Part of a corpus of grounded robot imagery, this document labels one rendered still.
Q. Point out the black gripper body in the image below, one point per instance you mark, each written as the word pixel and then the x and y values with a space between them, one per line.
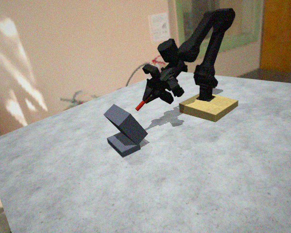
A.
pixel 158 77

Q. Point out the dark red peg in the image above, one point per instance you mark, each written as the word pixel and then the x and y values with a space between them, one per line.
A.
pixel 141 104

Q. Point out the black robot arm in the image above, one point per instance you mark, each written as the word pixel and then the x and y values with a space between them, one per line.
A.
pixel 221 20

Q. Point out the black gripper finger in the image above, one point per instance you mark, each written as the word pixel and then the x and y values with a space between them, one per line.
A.
pixel 156 94
pixel 151 86

